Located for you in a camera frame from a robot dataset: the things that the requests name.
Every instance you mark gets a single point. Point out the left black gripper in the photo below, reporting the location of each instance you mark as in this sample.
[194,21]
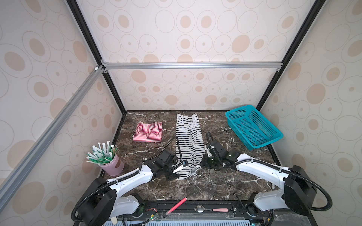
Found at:
[173,177]

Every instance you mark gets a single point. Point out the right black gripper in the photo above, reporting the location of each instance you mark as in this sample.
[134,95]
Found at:
[203,163]

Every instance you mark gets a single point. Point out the black white striped tank top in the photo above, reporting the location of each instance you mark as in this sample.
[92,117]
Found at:
[191,142]

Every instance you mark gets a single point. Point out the red white striped tank top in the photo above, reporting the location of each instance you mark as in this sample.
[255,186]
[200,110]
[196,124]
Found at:
[148,132]

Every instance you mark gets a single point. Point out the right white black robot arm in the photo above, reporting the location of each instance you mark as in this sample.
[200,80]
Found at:
[295,190]

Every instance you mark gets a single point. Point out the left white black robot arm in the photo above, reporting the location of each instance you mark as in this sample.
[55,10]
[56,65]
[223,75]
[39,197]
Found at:
[104,198]

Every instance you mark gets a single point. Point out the pink marker pen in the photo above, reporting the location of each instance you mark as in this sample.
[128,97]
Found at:
[176,206]

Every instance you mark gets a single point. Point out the teal plastic basket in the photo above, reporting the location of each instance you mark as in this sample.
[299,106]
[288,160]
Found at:
[252,128]

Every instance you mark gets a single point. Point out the pink cup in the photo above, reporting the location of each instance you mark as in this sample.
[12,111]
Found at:
[115,167]

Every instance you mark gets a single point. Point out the green white straws bundle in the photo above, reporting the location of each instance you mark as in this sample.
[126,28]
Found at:
[102,154]

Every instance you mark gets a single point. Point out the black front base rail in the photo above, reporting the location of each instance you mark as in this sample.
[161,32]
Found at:
[153,213]

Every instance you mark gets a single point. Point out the pink handled metal spoon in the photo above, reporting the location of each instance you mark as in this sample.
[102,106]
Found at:
[202,209]

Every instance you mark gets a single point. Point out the horizontal aluminium back rail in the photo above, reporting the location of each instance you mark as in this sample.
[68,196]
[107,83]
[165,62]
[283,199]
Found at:
[197,65]

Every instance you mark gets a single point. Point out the diagonal aluminium left rail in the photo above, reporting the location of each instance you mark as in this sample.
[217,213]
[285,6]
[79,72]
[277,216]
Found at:
[28,162]

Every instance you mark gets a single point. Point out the right black corner post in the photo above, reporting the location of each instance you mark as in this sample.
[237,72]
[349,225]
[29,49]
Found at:
[301,34]

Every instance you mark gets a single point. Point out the black corner post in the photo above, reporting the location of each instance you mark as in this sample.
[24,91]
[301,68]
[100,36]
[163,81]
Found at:
[82,24]
[301,34]

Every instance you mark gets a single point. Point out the left black corner post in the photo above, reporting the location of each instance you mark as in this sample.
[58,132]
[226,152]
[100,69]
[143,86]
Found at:
[82,24]

